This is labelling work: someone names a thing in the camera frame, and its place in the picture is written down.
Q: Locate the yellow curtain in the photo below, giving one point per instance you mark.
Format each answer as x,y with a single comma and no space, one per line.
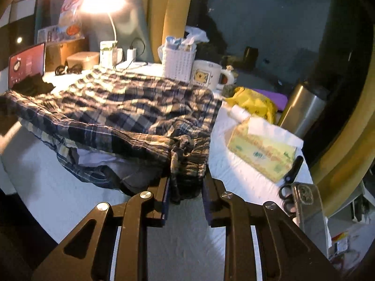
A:
175,11

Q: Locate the black scissors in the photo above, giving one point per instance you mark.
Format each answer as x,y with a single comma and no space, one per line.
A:
293,169

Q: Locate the steel thermos bottle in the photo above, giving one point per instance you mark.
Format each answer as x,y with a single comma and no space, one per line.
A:
301,111

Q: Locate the small ceramic figure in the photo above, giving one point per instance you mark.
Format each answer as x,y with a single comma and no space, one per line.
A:
228,76

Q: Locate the yellow tissue box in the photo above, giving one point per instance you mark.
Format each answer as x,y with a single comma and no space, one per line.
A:
257,149

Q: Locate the black cup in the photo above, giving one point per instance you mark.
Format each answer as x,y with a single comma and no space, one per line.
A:
251,55

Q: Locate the blue printed packet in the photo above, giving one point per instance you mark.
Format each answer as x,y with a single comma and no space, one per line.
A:
51,35

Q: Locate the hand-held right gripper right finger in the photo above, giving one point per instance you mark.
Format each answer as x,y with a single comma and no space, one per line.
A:
206,202

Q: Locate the beige lidded food container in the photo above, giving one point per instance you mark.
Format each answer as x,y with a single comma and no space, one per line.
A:
82,60

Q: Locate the white printed mug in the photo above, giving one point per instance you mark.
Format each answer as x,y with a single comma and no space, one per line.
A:
205,74

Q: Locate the white and green carton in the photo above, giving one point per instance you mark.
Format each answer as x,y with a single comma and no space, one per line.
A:
107,53

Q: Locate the white plastic bag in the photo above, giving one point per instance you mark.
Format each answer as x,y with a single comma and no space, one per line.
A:
197,33

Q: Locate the white charger plug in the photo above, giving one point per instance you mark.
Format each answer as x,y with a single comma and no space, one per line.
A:
131,54

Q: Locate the white roll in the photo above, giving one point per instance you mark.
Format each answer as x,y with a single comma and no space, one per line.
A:
238,113

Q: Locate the yellow plastic bag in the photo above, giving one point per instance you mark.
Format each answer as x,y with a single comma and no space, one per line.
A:
252,102

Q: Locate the black cloth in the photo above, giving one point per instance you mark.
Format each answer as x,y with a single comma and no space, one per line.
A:
35,85

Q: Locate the white gooseneck desk lamp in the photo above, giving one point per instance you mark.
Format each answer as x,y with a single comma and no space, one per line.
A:
102,1

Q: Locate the tablet with red screen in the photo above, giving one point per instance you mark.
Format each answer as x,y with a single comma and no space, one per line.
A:
26,64

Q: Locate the clear plastic snack bag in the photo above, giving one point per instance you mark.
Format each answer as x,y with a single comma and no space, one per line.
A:
69,11

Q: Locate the white power strip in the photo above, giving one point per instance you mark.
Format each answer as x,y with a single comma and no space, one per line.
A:
129,64

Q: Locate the plaid flannel shirt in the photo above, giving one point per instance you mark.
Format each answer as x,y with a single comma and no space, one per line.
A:
117,108

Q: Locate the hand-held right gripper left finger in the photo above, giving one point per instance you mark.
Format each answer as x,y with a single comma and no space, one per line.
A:
166,200

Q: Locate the purple pad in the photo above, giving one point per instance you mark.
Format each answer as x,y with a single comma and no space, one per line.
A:
277,99

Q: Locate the brown cardboard box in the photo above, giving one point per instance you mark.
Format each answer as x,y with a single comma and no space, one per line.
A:
55,52

